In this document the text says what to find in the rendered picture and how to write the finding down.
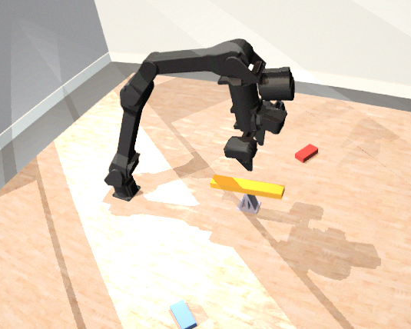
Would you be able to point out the red rectangular block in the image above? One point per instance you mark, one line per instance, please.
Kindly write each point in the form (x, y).
(306, 153)

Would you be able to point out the light blue rectangular block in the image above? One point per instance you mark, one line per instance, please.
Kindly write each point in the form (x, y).
(183, 315)

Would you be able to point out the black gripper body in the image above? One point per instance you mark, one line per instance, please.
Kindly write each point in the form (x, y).
(245, 146)

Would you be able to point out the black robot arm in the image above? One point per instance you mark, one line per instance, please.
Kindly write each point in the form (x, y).
(231, 60)

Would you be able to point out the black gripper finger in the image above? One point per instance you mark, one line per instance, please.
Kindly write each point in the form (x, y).
(248, 164)
(260, 136)

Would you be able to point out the yellow bar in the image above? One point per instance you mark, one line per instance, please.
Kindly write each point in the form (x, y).
(247, 186)

